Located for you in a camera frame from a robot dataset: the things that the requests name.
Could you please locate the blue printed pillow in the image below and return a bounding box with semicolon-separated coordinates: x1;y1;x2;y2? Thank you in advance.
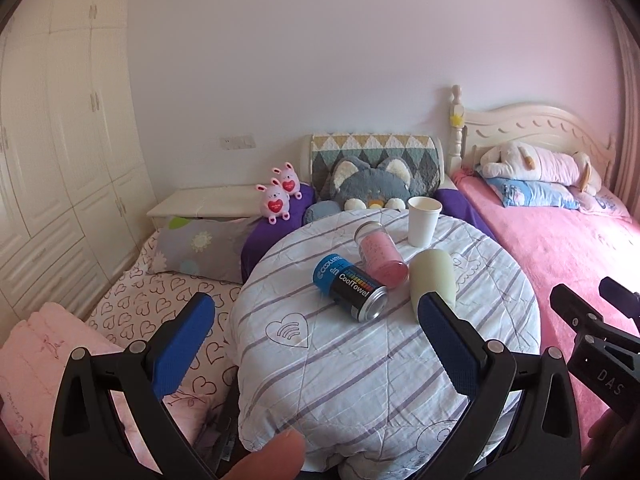
484;176;583;210

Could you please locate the white bedside cabinet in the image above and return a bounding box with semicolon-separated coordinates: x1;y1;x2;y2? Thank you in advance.
146;185;266;231

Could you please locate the diamond-pattern quilted cover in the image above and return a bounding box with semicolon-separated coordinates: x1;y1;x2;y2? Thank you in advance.
309;133;443;197

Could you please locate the heart-print bed sheet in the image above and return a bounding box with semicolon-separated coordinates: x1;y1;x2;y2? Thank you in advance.
85;240;246;461

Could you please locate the white dog plush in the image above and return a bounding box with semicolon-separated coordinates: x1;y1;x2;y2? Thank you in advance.
472;141;601;196

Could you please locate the pale green cup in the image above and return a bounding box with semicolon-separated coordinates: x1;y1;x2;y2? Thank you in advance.
409;249;457;323

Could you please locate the pink glass jar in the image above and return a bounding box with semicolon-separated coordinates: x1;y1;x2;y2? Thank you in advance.
355;221;410;289

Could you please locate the pink printed pillow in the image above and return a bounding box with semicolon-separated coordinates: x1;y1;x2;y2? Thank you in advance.
575;185;633;219

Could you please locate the cream carved headboard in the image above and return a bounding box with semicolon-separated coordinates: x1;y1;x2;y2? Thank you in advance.
446;85;618;196

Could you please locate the grey floral pillow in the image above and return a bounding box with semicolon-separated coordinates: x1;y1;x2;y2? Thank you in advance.
147;215;261;283

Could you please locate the dark table frame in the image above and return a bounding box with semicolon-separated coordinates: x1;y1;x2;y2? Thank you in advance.
192;375;242;480

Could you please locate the pink bedspread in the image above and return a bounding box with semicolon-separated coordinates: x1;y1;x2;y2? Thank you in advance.
450;167;640;461

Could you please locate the cream wardrobe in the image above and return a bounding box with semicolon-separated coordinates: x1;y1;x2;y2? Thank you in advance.
0;0;156;346

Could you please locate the white paper cup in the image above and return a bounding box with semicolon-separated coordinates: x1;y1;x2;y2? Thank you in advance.
407;196;443;248

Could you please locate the blue and black can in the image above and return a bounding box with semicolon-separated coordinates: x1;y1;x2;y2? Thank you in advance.
313;255;390;322

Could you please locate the pink curtain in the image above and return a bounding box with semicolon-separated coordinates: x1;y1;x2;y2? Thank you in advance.
602;0;640;201

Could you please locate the grey cat plush pillow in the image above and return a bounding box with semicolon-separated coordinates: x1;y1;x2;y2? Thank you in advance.
314;156;415;211

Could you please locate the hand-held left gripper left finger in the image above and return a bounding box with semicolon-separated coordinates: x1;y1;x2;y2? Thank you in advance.
48;291;221;480

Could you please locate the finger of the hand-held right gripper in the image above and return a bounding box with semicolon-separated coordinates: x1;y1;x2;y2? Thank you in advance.
550;284;640;356
598;276;640;321

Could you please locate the purple bed sheet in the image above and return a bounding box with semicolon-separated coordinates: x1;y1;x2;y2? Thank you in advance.
240;182;498;283

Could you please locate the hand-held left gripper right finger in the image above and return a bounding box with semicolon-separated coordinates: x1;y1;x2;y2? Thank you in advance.
417;291;583;480

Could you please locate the blue-grey round cushion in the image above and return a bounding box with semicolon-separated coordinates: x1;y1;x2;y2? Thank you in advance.
302;200;347;228

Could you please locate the pink folded blanket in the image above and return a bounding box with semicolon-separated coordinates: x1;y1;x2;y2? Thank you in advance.
0;302;201;480

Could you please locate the pink bunny plush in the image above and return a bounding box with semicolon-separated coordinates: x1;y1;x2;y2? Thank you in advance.
272;161;302;198
256;177;291;225

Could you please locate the round table with striped cloth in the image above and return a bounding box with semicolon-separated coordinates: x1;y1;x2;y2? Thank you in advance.
229;207;542;480

